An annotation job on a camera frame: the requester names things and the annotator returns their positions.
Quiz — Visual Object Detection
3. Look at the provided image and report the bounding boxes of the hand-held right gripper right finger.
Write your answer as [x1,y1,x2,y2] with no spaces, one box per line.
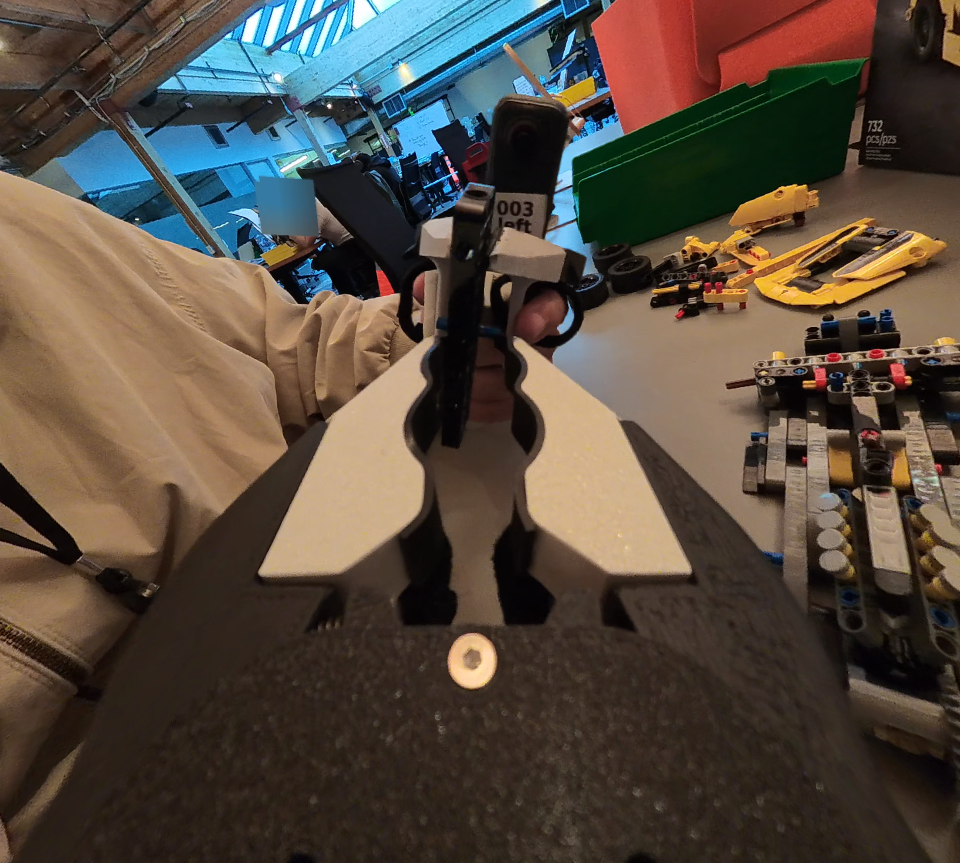
[493,344,693,617]

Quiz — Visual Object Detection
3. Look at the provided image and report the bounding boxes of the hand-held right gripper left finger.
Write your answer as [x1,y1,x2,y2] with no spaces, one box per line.
[257,339,455,609]

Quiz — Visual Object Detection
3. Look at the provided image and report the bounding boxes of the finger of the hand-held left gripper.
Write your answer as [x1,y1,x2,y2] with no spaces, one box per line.
[417,216,462,341]
[489,231,588,341]

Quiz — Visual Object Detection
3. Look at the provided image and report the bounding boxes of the black toy brick frame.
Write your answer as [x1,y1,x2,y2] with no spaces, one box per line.
[435,182,505,449]

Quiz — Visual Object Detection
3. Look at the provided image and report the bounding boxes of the person's left forearm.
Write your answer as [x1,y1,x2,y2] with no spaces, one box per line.
[247,281,425,444]

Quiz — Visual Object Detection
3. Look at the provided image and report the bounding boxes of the desk lamp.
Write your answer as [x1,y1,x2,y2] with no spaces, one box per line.
[502,41,588,138]

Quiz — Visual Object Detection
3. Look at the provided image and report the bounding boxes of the person's left hand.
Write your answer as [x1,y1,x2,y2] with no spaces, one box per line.
[411,269,569,423]

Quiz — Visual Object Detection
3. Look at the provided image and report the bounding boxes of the large black office chair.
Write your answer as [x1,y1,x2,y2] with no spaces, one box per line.
[296,160,423,283]

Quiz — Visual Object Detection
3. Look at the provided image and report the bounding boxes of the whiteboard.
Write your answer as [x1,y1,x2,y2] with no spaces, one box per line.
[393,100,453,157]

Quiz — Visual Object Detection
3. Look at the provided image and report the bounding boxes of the green plastic bin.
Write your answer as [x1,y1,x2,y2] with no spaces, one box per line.
[571,58,870,204]
[577,79,862,248]

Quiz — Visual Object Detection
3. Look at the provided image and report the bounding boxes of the black yellow red toy subassembly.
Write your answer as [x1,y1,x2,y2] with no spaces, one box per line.
[648,254,751,320]

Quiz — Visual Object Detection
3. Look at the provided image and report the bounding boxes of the yellow toy panel piece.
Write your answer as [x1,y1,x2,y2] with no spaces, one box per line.
[718,227,772,266]

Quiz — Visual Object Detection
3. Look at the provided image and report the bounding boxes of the yellow toy fender piece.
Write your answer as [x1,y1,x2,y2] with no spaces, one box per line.
[729,184,821,233]

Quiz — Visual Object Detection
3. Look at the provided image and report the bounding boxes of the orange felt furniture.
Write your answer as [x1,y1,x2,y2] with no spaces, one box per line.
[592,0,894,137]

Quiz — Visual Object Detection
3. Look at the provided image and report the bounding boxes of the yellow toy car hood assembly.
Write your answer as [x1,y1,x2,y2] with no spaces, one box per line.
[752,218,948,309]

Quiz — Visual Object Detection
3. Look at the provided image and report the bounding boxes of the toy car chassis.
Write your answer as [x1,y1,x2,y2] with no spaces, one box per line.
[726,308,960,763]

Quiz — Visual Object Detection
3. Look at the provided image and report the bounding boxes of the toy car box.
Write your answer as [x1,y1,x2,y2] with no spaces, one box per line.
[858,0,960,174]

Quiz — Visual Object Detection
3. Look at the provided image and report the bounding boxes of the black lanyard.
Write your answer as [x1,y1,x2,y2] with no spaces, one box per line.
[0,461,160,615]

